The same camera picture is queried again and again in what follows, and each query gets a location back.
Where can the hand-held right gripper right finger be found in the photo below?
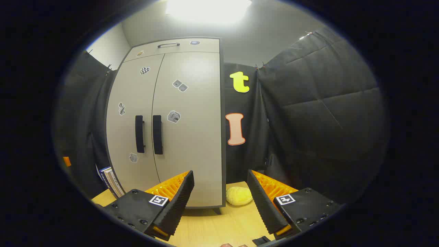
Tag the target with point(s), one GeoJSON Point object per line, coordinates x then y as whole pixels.
{"type": "Point", "coordinates": [264, 206]}

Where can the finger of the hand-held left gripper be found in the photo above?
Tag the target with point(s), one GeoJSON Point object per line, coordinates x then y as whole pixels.
{"type": "Point", "coordinates": [67, 161]}

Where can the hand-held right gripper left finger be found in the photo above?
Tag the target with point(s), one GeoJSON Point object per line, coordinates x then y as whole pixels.
{"type": "Point", "coordinates": [178, 202]}

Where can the grey double-door shoe cabinet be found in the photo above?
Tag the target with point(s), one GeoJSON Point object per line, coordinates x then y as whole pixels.
{"type": "Point", "coordinates": [223, 120]}

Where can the grey cabinet drawer front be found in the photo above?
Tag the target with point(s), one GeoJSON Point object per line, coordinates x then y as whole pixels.
{"type": "Point", "coordinates": [185, 48]}

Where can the yellow round sponge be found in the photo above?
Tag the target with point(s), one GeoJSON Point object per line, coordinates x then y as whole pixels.
{"type": "Point", "coordinates": [239, 196]}

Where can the blue book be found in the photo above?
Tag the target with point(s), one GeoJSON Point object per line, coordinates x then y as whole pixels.
{"type": "Point", "coordinates": [104, 175]}

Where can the white book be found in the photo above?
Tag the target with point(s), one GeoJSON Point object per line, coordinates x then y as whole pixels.
{"type": "Point", "coordinates": [115, 183]}

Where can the black backdrop cloth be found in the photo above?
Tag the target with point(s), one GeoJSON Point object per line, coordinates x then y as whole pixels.
{"type": "Point", "coordinates": [325, 120]}

